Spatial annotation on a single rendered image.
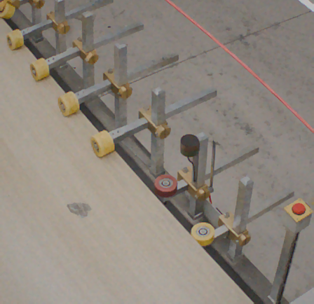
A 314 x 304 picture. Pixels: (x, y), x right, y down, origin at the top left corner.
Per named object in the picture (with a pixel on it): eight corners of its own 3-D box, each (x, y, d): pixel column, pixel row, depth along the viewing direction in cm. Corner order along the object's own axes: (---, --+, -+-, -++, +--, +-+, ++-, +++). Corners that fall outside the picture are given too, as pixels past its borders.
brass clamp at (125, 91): (115, 76, 342) (115, 66, 339) (134, 95, 335) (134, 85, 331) (101, 82, 340) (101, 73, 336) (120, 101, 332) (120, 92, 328)
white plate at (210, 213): (186, 194, 330) (186, 176, 323) (226, 238, 315) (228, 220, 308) (184, 195, 330) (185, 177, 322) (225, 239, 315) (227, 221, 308)
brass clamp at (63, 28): (57, 17, 371) (57, 8, 367) (71, 31, 363) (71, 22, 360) (45, 22, 368) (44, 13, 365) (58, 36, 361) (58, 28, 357)
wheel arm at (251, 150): (253, 148, 330) (254, 141, 327) (258, 154, 328) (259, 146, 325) (158, 197, 312) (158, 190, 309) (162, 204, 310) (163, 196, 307)
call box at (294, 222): (296, 213, 265) (300, 197, 260) (309, 226, 261) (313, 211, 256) (280, 223, 263) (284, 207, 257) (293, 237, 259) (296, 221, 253)
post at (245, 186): (233, 260, 314) (247, 173, 280) (239, 265, 312) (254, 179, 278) (226, 264, 313) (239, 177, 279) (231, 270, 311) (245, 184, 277)
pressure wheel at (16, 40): (25, 45, 356) (19, 45, 363) (21, 29, 353) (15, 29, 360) (13, 51, 354) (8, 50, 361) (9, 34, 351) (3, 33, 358)
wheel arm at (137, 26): (139, 25, 364) (139, 19, 362) (144, 29, 362) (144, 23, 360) (36, 69, 344) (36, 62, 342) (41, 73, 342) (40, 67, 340)
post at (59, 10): (64, 76, 388) (61, -6, 353) (67, 80, 386) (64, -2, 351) (57, 79, 386) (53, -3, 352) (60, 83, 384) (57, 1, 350)
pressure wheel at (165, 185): (167, 191, 318) (169, 169, 310) (181, 205, 313) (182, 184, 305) (149, 201, 315) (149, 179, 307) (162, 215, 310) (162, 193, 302)
